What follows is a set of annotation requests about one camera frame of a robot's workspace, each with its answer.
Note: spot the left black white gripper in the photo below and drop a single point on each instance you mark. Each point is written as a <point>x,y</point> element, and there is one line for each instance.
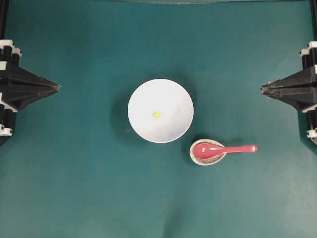
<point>14,98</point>

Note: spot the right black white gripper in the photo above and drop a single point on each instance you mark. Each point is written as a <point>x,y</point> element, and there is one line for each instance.
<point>302,99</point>

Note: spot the red ceramic spoon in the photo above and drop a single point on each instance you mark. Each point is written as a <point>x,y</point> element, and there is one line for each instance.
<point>207,150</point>

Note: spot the yellow hexagonal prism block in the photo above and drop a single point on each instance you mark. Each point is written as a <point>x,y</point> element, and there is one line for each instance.
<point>156,115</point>

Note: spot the speckled ceramic spoon rest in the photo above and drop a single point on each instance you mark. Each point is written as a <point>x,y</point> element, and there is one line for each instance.
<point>209,161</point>

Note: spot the white round bowl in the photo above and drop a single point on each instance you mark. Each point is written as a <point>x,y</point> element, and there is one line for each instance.
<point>171,100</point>

